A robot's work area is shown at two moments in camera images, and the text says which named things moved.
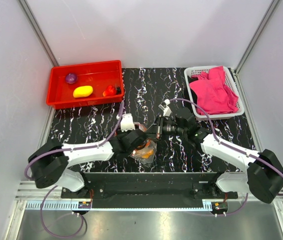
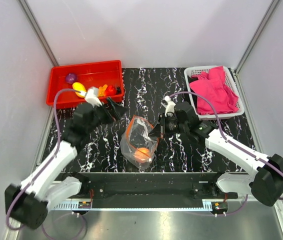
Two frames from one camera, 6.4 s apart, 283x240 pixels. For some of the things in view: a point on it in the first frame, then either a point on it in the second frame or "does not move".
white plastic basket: x=192 y=71 does not move
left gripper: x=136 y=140 -> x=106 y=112
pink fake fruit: x=71 y=78 does not move
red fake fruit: x=110 y=90 does not move
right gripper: x=158 y=131 does not move
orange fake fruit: x=146 y=154 -> x=101 y=90
